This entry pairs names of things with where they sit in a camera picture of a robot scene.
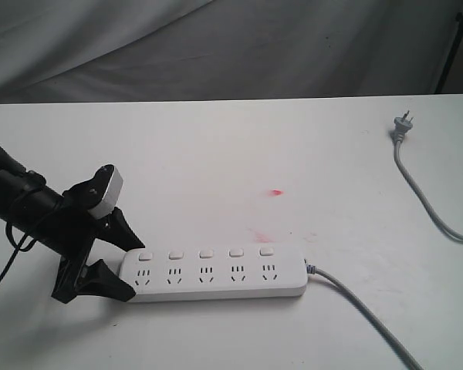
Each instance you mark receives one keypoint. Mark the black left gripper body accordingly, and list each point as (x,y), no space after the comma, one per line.
(77,232)

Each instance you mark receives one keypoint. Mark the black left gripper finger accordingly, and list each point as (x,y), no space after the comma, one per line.
(114,229)
(98,280)

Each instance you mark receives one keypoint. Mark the white five-outlet power strip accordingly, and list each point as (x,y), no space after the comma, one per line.
(217,272)

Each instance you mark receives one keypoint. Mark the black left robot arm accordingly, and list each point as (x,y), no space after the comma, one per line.
(29,208)

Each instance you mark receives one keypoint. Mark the grey backdrop cloth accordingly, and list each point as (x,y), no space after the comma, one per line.
(124,51)

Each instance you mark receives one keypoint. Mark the black tripod stand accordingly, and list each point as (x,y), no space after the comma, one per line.
(452,52)

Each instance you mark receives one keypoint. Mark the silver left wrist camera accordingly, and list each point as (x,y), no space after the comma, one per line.
(105,187)

